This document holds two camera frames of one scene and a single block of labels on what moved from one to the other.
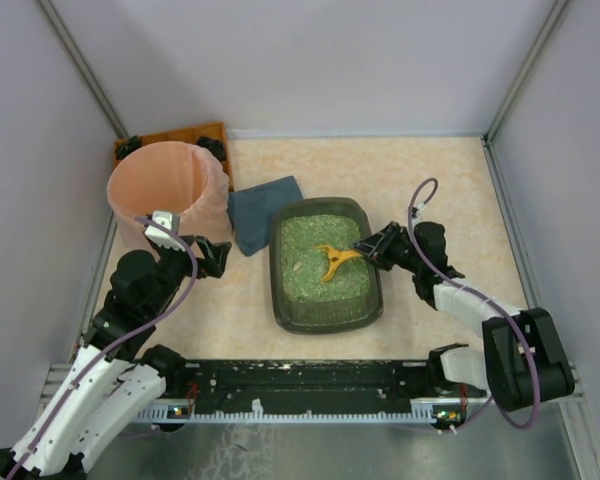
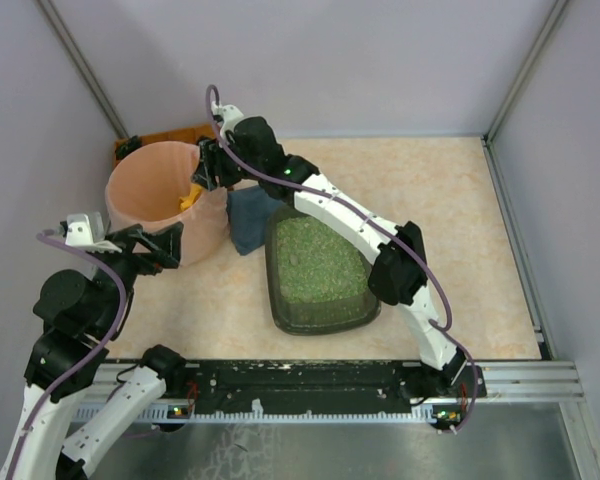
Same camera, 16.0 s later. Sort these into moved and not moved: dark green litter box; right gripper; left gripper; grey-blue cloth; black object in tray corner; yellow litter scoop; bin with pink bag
Moved: right gripper; left gripper; yellow litter scoop
Not moved: bin with pink bag; black object in tray corner; grey-blue cloth; dark green litter box
